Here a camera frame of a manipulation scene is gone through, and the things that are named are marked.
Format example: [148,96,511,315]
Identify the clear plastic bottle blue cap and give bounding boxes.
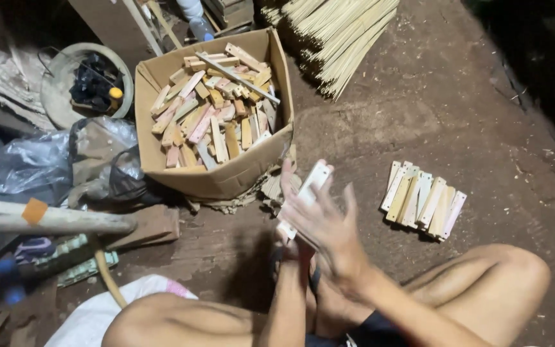
[176,0,215,42]

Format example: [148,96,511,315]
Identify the white woven sack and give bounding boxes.
[44,274,199,347]

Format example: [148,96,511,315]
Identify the wooden crate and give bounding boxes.
[202,0,255,31]

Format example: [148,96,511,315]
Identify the clear plastic bag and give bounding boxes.
[0,130,74,195]

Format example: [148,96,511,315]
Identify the black clutter with yellow cap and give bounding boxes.
[69,52,125,113]

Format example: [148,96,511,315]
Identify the person's left hand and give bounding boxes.
[276,159,318,265]

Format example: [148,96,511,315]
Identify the person's left leg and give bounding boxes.
[101,291,278,347]

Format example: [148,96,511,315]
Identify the brown wooden board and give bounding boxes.
[67,0,163,70]

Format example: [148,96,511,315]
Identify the pile of wooden slats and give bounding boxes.
[150,42,279,172]

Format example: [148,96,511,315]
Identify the person's right hand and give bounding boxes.
[282,179,373,296]

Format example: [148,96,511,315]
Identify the torn cardboard scraps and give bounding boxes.
[185,145,303,216]

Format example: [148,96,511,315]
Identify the long grey wooden strip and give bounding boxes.
[195,51,281,105]

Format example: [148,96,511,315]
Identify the curved tan stick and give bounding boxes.
[88,235,129,309]

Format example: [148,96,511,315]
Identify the blue tool handle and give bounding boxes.
[0,257,30,306]

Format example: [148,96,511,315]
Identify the person's right leg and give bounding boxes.
[314,243,552,347]

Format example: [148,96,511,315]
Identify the person's leg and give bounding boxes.
[314,243,552,347]
[101,291,278,347]

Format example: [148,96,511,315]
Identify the brown dusty plastic bag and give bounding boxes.
[67,116,139,205]

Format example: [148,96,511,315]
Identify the brown cardboard box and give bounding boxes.
[134,27,295,201]

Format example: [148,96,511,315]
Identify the white wooden slat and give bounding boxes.
[277,161,334,242]

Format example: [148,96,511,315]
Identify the black plastic bag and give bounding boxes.
[108,145,163,205]

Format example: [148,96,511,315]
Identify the bundle of thin bamboo sticks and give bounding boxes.
[260,0,401,102]

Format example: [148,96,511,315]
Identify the wooden pole with orange tape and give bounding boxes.
[0,197,138,236]

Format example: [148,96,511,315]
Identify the round grey metal basin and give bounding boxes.
[40,42,135,130]

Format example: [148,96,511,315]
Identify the green printed packet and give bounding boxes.
[34,233,119,288]

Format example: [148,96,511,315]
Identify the person's black shorts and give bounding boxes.
[305,262,406,347]

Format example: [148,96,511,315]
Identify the brown wooden block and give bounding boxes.
[105,204,181,250]

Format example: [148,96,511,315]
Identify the row of pale wooden slats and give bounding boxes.
[380,160,468,242]

